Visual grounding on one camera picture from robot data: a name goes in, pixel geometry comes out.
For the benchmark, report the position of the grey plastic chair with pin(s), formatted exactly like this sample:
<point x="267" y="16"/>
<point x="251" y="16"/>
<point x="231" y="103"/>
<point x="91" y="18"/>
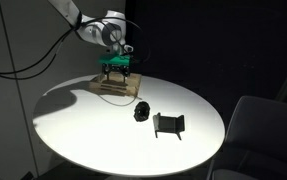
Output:
<point x="266" y="133"/>

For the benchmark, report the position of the black angled bracket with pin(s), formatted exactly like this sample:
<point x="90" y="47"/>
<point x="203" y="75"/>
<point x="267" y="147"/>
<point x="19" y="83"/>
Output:
<point x="169" y="123"/>

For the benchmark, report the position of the black round knob object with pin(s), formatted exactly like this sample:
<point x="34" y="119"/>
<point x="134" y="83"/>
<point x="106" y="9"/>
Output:
<point x="141" y="111"/>

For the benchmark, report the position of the light wooden tray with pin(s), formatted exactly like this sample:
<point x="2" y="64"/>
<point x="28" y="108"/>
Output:
<point x="116" y="87"/>

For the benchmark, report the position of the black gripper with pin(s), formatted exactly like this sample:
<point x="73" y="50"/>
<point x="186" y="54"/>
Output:
<point x="115" y="68"/>

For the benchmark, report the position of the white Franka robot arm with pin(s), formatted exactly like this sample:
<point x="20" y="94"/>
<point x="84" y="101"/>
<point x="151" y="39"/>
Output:
<point x="96" y="30"/>

